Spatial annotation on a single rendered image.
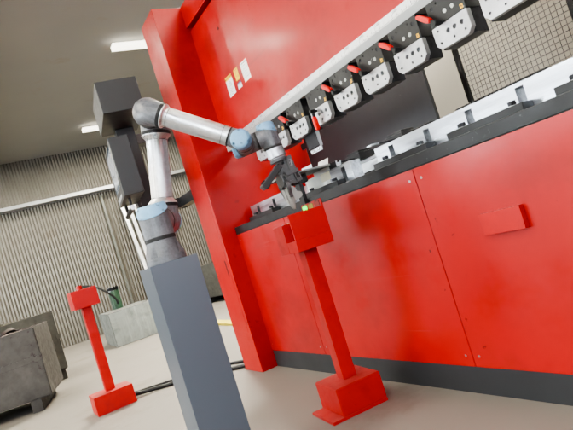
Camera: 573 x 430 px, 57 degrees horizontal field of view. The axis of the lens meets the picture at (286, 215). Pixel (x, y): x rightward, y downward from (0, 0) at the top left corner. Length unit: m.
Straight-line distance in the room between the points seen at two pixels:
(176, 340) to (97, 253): 8.64
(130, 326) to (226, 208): 4.35
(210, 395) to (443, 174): 1.12
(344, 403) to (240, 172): 1.71
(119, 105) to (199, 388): 1.96
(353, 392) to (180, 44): 2.33
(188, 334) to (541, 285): 1.17
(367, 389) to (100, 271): 8.69
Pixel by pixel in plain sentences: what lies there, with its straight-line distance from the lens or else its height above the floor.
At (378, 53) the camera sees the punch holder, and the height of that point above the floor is 1.30.
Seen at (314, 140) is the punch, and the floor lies 1.14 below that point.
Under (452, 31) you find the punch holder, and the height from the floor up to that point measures 1.21.
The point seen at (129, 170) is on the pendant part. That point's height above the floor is 1.38.
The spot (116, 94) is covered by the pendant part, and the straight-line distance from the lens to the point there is 3.43.
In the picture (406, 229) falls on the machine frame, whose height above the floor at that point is 0.62.
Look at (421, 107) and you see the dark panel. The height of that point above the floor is 1.14.
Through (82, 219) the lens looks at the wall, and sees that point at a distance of 10.60.
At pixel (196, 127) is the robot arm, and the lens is 2.02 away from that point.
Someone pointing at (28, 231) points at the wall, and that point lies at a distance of 10.51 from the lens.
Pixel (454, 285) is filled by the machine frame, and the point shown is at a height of 0.40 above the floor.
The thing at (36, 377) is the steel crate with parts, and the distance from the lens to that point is 4.75.
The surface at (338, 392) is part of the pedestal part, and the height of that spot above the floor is 0.11.
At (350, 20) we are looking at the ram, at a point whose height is 1.48.
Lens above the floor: 0.74
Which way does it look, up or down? 2 degrees up
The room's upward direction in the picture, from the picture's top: 17 degrees counter-clockwise
